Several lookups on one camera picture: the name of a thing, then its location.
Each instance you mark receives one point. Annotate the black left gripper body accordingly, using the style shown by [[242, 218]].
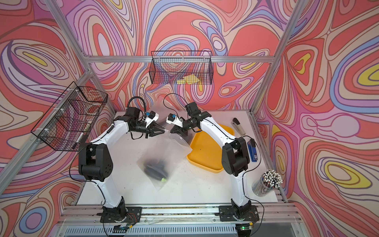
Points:
[[140, 127]]

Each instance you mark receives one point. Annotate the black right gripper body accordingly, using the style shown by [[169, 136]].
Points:
[[188, 124]]

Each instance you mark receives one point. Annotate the clear zip-top plastic bag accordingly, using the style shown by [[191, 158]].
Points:
[[162, 107]]

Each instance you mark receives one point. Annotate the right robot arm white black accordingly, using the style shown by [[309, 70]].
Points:
[[235, 156]]

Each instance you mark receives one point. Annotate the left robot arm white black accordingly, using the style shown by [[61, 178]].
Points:
[[96, 165]]

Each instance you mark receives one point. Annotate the yellow plastic tray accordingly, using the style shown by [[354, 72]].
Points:
[[206, 153]]

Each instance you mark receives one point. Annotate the yellow cloth in basket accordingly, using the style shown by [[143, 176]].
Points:
[[188, 80]]

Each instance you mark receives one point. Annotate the grey black stapler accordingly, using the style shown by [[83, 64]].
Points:
[[238, 127]]

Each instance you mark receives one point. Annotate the blue black tool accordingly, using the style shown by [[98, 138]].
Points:
[[252, 150]]

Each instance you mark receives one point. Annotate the aluminium horizontal back bar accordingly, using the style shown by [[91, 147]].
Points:
[[145, 59]]

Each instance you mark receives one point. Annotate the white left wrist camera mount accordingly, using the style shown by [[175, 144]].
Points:
[[151, 117]]

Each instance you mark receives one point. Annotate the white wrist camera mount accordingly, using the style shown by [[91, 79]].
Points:
[[174, 119], [151, 117]]

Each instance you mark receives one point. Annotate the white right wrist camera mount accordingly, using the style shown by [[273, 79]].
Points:
[[174, 119]]

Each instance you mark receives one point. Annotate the black wire basket back wall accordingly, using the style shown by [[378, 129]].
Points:
[[168, 71]]

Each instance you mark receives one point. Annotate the black wire basket wall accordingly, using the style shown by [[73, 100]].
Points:
[[168, 71], [69, 121]]

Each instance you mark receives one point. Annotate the black wire basket left wall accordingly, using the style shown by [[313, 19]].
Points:
[[69, 121]]

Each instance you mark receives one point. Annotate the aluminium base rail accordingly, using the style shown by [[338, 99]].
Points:
[[184, 220]]

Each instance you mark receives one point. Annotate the aluminium frame post right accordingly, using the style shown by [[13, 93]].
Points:
[[287, 33]]

